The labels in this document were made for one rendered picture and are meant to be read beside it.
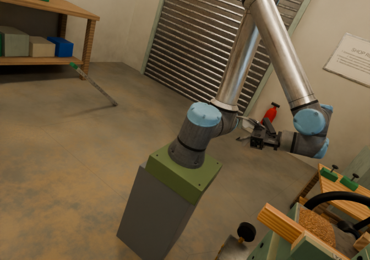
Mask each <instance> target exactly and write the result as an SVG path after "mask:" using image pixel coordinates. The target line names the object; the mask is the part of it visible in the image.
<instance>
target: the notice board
mask: <svg viewBox="0 0 370 260"><path fill-rule="evenodd" d="M323 69H325V70H327V71H330V72H332V73H335V74H337V75H340V76H342V77H345V78H347V79H350V80H352V81H354V82H357V83H360V84H362V85H365V86H367V87H369V88H370V41H369V40H366V39H363V38H360V37H358V36H355V35H351V34H348V33H345V35H344V36H343V37H342V39H341V40H340V42H339V44H338V45H337V47H336V48H335V50H334V52H333V53H332V54H331V56H330V58H329V59H328V61H327V62H326V64H325V66H324V67H323Z"/></svg>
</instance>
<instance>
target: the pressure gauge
mask: <svg viewBox="0 0 370 260"><path fill-rule="evenodd" d="M237 234H238V236H239V237H240V238H239V240H238V241H239V243H243V241H245V242H252V241H253V240H254V238H255V236H256V234H257V230H256V228H255V226H254V225H253V224H252V223H250V222H247V221H243V222H241V223H240V224H239V227H238V229H237Z"/></svg>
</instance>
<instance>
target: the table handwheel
mask: <svg viewBox="0 0 370 260"><path fill-rule="evenodd" d="M334 200H346V201H353V202H357V203H361V204H363V205H366V206H368V207H370V198H369V197H367V196H364V195H362V194H358V193H354V192H347V191H331V192H325V193H321V194H318V195H316V196H314V197H312V198H311V199H310V200H308V201H307V202H306V203H305V204H304V207H306V208H307V209H309V210H313V209H314V208H315V207H316V206H318V205H319V204H321V203H324V202H327V201H334ZM368 224H370V217H368V218H367V219H365V220H362V221H360V222H359V223H357V224H354V223H352V222H350V221H346V220H343V221H340V222H338V223H337V225H334V224H332V225H334V226H336V227H337V228H338V229H340V230H342V231H343V232H345V233H346V234H348V235H349V236H351V237H353V238H354V239H355V240H357V239H359V238H360V235H359V232H358V231H359V230H360V229H362V228H363V227H365V226H367V225H368Z"/></svg>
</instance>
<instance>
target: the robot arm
mask: <svg viewBox="0 0 370 260"><path fill-rule="evenodd" d="M279 1H280V0H241V2H242V4H243V7H244V13H243V16H242V19H241V22H240V25H239V28H238V31H237V34H236V37H235V40H234V43H233V46H232V49H231V53H230V56H229V58H228V61H227V65H226V68H225V71H224V74H223V76H222V80H221V83H220V86H219V89H218V91H217V94H216V97H215V98H213V99H211V100H210V104H209V105H208V104H207V103H204V102H195V103H193V104H192V105H191V106H190V108H189V110H188V112H187V115H186V117H185V119H184V122H183V125H182V127H181V129H180V132H179V134H178V136H177V138H176V139H175V140H174V141H173V142H172V143H171V144H170V145H169V148H168V155H169V156H170V158H171V159H172V160H173V161H174V162H175V163H177V164H179V165H181V166H183V167H186V168H188V169H198V168H200V167H201V166H202V165H203V163H204V160H205V150H206V148H207V146H208V144H209V142H210V140H211V139H212V138H216V137H219V136H222V135H224V134H228V133H230V132H232V131H233V130H234V129H235V128H236V127H237V125H238V119H239V120H242V127H244V128H247V127H249V128H251V129H252V130H253V132H252V134H249V135H248V136H243V137H239V138H237V139H236V140H237V141H240V142H242V147H244V146H246V144H247V143H249V142H250V147H251V148H255V147H256V149H260V150H262V148H264V146H269V147H273V148H274V150H276V151H277V149H278V147H279V150H281V151H285V152H288V153H293V154H298V155H303V156H307V157H310V158H315V159H322V158H323V157H324V155H325V153H326V152H327V148H328V145H329V139H328V138H327V137H326V136H327V131H328V127H329V123H330V119H331V115H332V113H333V107H332V106H330V105H324V104H320V103H319V101H318V99H317V98H316V96H315V94H314V92H313V90H312V87H311V85H310V83H309V81H308V78H307V76H306V74H305V72H304V69H303V67H302V65H301V62H300V60H299V57H298V55H297V53H296V51H295V48H294V46H293V44H292V42H291V39H290V37H289V35H288V32H287V30H286V28H285V26H284V23H283V21H282V18H281V16H280V14H279V11H278V9H277V7H276V6H277V5H278V3H279ZM261 38H262V41H263V43H264V46H265V48H266V51H267V53H268V55H269V58H270V60H271V62H272V65H273V67H274V69H275V72H276V75H277V77H278V79H279V82H280V84H281V87H282V89H283V91H284V94H285V96H286V98H287V101H288V103H289V106H290V110H291V113H292V115H293V125H294V127H295V129H296V130H297V131H298V132H293V131H287V130H283V132H280V131H279V132H278V135H277V134H276V131H275V130H274V127H273V125H272V124H271V122H270V120H269V118H268V117H265V118H263V123H262V124H263V125H262V124H261V123H260V122H258V121H257V120H254V119H252V118H248V117H243V116H238V114H237V113H238V107H237V101H238V98H239V96H240V93H241V90H242V88H243V85H244V82H245V80H246V77H247V74H248V71H249V69H250V66H251V64H252V61H253V58H254V55H255V52H256V50H257V47H258V45H259V42H260V39H261Z"/></svg>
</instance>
